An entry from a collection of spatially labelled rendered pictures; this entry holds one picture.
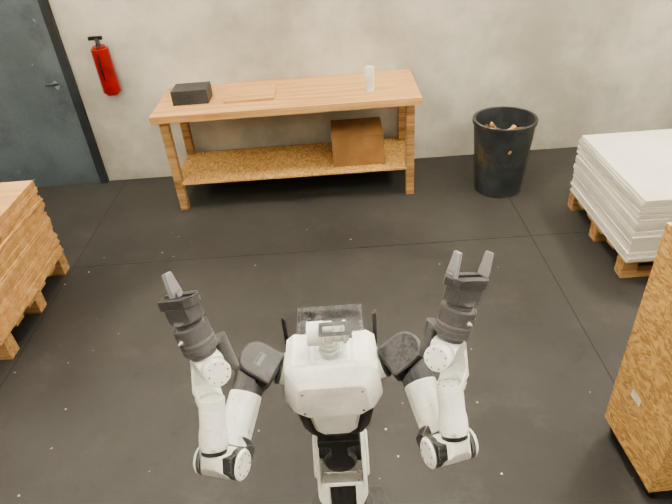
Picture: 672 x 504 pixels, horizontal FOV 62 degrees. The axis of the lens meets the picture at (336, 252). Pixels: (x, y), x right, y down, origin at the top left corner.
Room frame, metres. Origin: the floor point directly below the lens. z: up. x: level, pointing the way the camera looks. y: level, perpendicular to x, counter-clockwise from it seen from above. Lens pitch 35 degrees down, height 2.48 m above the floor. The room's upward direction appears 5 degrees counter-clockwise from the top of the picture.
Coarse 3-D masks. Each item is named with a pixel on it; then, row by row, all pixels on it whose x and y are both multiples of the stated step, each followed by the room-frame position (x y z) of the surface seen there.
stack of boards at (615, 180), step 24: (600, 144) 3.76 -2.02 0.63; (624, 144) 3.73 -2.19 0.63; (648, 144) 3.69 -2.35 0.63; (576, 168) 3.90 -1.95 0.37; (600, 168) 3.56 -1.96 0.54; (624, 168) 3.36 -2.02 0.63; (648, 168) 3.33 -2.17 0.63; (576, 192) 3.84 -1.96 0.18; (600, 192) 3.47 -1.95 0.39; (624, 192) 3.16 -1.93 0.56; (648, 192) 3.02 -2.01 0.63; (600, 216) 3.40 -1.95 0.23; (624, 216) 3.09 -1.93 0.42; (648, 216) 2.93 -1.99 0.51; (600, 240) 3.40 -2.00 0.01; (624, 240) 3.04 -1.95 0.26; (648, 240) 2.93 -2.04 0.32; (624, 264) 2.95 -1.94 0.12
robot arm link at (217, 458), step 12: (204, 420) 0.90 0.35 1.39; (216, 420) 0.90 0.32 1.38; (204, 432) 0.88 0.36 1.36; (216, 432) 0.88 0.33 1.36; (204, 444) 0.86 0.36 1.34; (216, 444) 0.86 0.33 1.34; (228, 444) 0.89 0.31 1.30; (204, 456) 0.85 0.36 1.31; (216, 456) 0.85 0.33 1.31; (228, 456) 0.86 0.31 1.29; (204, 468) 0.84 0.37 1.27; (216, 468) 0.83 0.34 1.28; (228, 468) 0.83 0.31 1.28
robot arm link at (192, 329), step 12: (168, 300) 1.03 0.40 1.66; (180, 300) 1.00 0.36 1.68; (192, 300) 1.01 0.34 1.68; (168, 312) 1.02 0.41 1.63; (180, 312) 1.00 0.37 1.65; (192, 312) 1.00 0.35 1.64; (180, 324) 1.00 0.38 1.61; (192, 324) 1.00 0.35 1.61; (204, 324) 1.00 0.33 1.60; (180, 336) 0.98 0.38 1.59; (192, 336) 0.98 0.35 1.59; (204, 336) 0.98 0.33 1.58; (180, 348) 0.98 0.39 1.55
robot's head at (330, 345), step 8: (312, 328) 1.09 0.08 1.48; (328, 328) 1.09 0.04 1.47; (336, 328) 1.09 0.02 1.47; (312, 336) 1.08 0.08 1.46; (328, 336) 1.08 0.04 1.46; (336, 336) 1.08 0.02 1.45; (344, 336) 1.07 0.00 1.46; (312, 344) 1.07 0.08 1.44; (320, 344) 1.08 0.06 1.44; (328, 344) 1.09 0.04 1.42; (336, 344) 1.10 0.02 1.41; (320, 352) 1.09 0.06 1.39; (328, 352) 1.08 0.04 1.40; (336, 352) 1.08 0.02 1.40
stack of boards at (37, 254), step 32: (0, 192) 3.49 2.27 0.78; (32, 192) 3.58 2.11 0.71; (0, 224) 3.13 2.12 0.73; (32, 224) 3.45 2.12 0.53; (0, 256) 2.98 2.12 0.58; (32, 256) 3.29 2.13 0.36; (64, 256) 3.64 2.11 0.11; (0, 288) 2.84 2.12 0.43; (32, 288) 3.12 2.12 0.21; (0, 320) 2.72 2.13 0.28; (0, 352) 2.65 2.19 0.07
